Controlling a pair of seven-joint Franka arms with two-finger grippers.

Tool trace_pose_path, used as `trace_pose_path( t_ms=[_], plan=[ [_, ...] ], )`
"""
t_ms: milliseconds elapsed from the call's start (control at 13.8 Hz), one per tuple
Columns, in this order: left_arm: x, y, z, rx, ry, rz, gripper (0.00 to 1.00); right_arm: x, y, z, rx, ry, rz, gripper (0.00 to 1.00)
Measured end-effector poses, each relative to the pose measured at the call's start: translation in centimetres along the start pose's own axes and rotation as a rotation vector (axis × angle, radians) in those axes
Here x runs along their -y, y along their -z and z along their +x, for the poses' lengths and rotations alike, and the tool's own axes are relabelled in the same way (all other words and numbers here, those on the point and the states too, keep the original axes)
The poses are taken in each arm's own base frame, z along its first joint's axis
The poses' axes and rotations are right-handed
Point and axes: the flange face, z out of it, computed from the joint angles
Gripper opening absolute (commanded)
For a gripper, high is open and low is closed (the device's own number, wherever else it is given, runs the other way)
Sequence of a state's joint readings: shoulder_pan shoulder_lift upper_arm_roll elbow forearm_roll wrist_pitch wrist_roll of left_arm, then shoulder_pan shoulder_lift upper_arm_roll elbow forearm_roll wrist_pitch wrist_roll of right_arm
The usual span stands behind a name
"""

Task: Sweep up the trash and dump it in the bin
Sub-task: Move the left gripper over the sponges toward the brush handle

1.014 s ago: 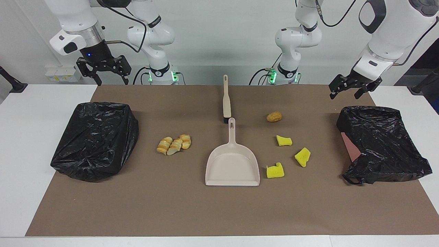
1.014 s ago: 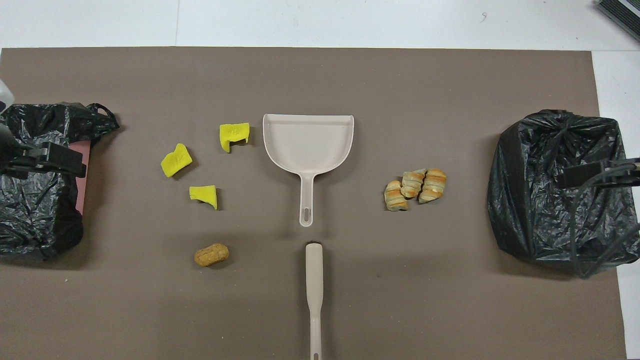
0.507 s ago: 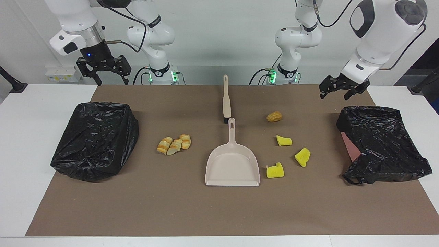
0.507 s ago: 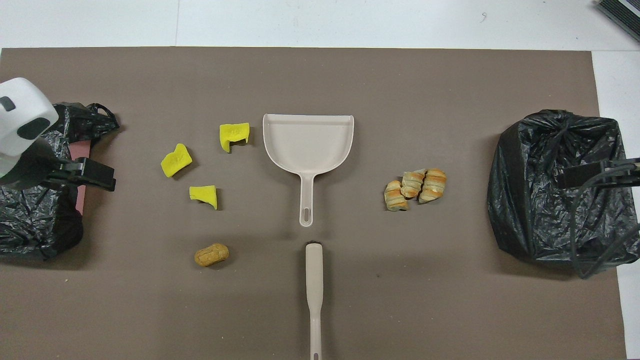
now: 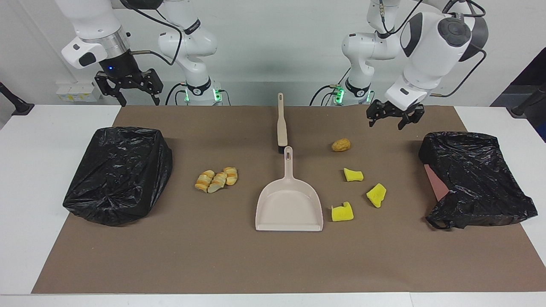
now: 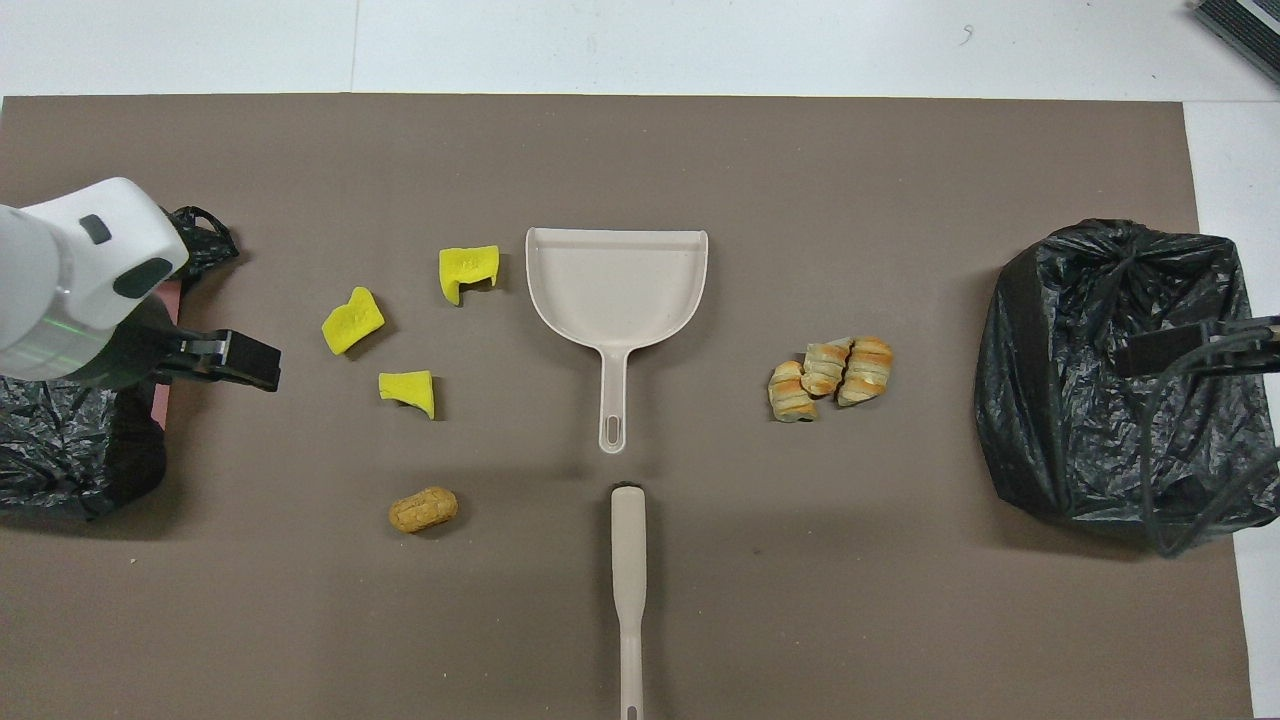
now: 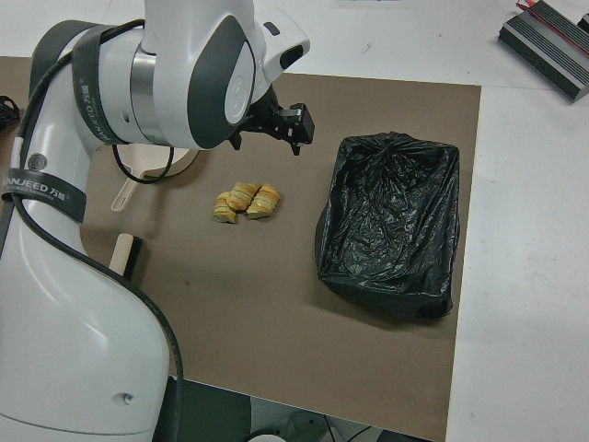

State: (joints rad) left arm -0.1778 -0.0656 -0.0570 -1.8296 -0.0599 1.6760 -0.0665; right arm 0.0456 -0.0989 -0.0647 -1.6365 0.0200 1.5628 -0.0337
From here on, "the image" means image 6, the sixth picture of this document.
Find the black trash bag bin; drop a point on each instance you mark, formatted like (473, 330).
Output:
(1060, 400)

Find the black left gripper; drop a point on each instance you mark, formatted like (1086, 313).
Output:
(150, 345)

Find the brown table mat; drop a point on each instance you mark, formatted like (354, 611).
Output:
(700, 150)

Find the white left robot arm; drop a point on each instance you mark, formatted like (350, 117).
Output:
(70, 260)

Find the yellow and green sponge piece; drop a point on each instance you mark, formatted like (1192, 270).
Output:
(408, 386)
(465, 268)
(352, 320)

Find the beige plastic dustpan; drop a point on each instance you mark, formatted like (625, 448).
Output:
(615, 290)

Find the dark ribbed panel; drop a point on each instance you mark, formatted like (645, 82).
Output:
(1250, 25)

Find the brown bread roll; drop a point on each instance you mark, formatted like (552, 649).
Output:
(423, 510)

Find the pink bin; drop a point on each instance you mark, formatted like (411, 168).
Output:
(172, 300)

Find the striped croissant piece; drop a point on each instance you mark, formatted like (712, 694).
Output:
(866, 370)
(826, 368)
(792, 395)

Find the beige hand brush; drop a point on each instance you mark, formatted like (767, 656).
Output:
(629, 540)

